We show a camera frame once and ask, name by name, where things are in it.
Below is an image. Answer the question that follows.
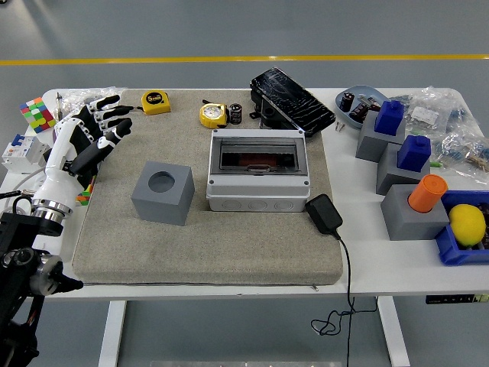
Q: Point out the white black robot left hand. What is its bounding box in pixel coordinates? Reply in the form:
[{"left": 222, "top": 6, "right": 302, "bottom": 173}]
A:
[{"left": 32, "top": 94, "right": 133, "bottom": 213}]

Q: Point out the grey enclosure box clear lid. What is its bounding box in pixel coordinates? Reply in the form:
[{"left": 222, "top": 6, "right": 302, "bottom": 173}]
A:
[{"left": 206, "top": 128, "right": 310, "bottom": 213}]

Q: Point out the small colourful puzzle cube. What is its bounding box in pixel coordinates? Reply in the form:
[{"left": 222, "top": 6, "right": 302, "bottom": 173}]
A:
[{"left": 75, "top": 183, "right": 96, "bottom": 207}]

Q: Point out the white circuit breaker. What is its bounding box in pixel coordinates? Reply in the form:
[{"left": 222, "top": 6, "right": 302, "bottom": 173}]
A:
[{"left": 1, "top": 133, "right": 50, "bottom": 175}]

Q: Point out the large colourful puzzle cube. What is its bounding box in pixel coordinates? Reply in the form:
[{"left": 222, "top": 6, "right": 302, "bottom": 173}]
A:
[{"left": 19, "top": 96, "right": 57, "bottom": 135}]

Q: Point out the clear bag of components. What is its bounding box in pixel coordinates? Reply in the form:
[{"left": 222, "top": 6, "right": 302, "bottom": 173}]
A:
[
  {"left": 57, "top": 86, "right": 127, "bottom": 115},
  {"left": 439, "top": 128, "right": 489, "bottom": 184},
  {"left": 404, "top": 86, "right": 469, "bottom": 135}
]

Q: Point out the grey cube holder round hole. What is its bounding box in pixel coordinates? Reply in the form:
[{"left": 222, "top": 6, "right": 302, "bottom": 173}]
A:
[{"left": 131, "top": 160, "right": 196, "bottom": 227}]

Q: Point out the yellow square tape measure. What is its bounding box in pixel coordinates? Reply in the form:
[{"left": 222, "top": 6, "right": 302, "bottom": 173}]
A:
[{"left": 121, "top": 89, "right": 172, "bottom": 116}]

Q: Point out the yellow round tape measure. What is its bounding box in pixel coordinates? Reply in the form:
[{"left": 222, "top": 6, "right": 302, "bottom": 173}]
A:
[{"left": 199, "top": 102, "right": 230, "bottom": 129}]

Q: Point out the white table leg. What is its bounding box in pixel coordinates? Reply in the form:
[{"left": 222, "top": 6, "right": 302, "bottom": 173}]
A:
[
  {"left": 376, "top": 296, "right": 412, "bottom": 367},
  {"left": 98, "top": 300, "right": 127, "bottom": 367}
]

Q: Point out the grey-brown mat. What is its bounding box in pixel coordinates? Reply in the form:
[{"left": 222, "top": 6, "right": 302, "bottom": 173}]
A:
[{"left": 72, "top": 89, "right": 344, "bottom": 287}]

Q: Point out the black marbled tray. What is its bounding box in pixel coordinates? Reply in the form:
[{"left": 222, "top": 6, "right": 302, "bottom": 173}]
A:
[{"left": 250, "top": 67, "right": 337, "bottom": 138}]

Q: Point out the black power adapter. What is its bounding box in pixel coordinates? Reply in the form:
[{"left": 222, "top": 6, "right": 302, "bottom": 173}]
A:
[{"left": 304, "top": 193, "right": 344, "bottom": 236}]

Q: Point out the dark brown capacitor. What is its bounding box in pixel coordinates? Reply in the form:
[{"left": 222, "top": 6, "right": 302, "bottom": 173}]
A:
[{"left": 349, "top": 102, "right": 370, "bottom": 122}]

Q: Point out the grey block holder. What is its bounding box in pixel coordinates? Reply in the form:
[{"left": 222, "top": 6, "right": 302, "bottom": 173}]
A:
[
  {"left": 355, "top": 110, "right": 406, "bottom": 161},
  {"left": 375, "top": 143, "right": 435, "bottom": 196},
  {"left": 381, "top": 183, "right": 451, "bottom": 242}
]

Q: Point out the blue-grey oval dish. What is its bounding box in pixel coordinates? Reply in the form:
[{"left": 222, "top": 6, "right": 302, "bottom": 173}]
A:
[{"left": 335, "top": 84, "right": 390, "bottom": 130}]

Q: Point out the silver metal part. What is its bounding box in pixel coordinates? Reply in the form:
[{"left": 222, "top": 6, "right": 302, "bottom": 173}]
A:
[{"left": 358, "top": 95, "right": 383, "bottom": 112}]

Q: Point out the blue block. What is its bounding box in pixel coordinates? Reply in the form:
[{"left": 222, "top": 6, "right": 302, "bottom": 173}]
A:
[
  {"left": 374, "top": 99, "right": 405, "bottom": 135},
  {"left": 396, "top": 134, "right": 432, "bottom": 172}
]

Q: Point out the blue plastic bin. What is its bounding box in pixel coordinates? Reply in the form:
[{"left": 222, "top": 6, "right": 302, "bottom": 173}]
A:
[{"left": 434, "top": 190, "right": 489, "bottom": 266}]

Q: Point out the yellow lemon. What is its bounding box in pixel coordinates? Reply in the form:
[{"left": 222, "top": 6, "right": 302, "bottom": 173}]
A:
[{"left": 448, "top": 203, "right": 487, "bottom": 247}]

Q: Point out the black table control panel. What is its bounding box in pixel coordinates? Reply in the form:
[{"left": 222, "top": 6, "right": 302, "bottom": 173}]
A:
[{"left": 425, "top": 293, "right": 489, "bottom": 305}]

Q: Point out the grey power cable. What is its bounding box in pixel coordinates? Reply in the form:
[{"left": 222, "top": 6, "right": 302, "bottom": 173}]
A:
[{"left": 0, "top": 167, "right": 47, "bottom": 200}]

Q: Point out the black plastic bracket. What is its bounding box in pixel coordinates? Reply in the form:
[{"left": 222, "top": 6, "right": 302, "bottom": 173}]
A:
[{"left": 250, "top": 89, "right": 291, "bottom": 129}]

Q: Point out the black adapter cord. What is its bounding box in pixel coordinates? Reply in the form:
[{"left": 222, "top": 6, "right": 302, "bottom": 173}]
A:
[{"left": 311, "top": 229, "right": 379, "bottom": 367}]

